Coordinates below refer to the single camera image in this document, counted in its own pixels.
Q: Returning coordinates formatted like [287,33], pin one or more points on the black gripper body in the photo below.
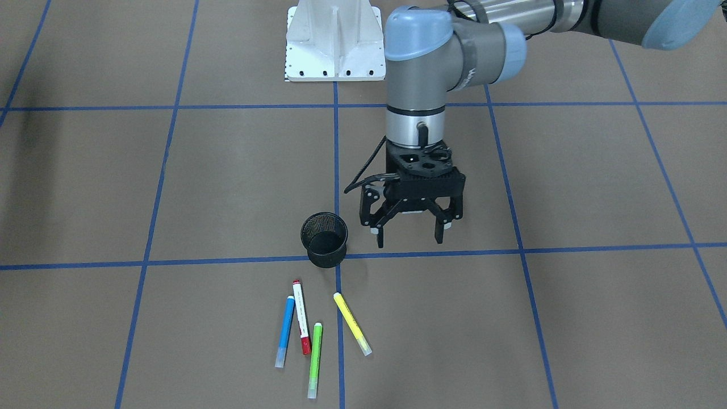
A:
[372,205]

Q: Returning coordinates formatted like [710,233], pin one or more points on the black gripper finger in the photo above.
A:
[387,211]
[443,217]

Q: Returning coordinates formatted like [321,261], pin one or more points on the yellow highlighter pen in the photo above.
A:
[353,325]

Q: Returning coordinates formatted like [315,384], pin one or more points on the green highlighter pen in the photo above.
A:
[314,371]

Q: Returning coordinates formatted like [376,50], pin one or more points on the red marker pen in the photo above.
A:
[301,314]

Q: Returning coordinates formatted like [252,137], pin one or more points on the blue marker pen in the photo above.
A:
[287,321]

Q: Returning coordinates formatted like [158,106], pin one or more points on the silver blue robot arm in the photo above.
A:
[432,51]

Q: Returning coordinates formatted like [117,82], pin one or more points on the black mesh pen holder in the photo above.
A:
[324,235]

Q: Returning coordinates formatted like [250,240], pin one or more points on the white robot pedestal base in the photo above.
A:
[334,41]

